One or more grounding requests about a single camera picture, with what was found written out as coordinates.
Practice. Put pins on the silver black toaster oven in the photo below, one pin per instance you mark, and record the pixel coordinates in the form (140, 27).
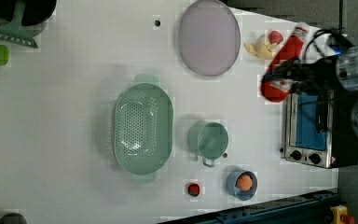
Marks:
(318, 130)

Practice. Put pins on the green slotted spatula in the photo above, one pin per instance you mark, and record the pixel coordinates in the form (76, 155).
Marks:
(13, 32)

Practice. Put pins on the red plush ketchup bottle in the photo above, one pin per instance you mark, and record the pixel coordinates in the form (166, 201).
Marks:
(274, 85)

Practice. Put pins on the black pot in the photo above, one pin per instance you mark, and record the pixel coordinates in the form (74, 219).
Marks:
(35, 12)

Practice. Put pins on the green oval strainer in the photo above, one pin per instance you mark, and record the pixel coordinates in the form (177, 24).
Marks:
(142, 140)

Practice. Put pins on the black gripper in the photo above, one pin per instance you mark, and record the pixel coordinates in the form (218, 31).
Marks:
(309, 77)

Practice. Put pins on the dark round object bottom left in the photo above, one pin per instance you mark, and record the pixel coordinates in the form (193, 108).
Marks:
(13, 218)

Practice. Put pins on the red toy fruit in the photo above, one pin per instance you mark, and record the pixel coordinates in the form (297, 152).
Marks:
(275, 37)

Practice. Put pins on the orange toy fruit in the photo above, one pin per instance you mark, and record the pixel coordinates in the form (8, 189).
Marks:
(244, 182)

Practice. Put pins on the yellow red emergency button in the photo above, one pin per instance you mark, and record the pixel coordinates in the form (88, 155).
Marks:
(341, 216)

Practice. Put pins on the green mug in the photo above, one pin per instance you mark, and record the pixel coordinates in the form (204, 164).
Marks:
(208, 140)

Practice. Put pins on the peeled toy banana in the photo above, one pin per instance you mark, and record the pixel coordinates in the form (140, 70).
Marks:
(261, 48)

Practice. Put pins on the blue cup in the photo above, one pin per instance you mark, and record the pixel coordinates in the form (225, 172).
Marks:
(235, 191)

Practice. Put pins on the lilac round plate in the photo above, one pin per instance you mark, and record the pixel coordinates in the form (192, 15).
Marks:
(209, 37)

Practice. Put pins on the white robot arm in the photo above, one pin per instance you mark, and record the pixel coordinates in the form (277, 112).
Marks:
(347, 74)

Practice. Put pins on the red toy strawberry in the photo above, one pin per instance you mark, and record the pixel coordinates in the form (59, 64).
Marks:
(193, 190)

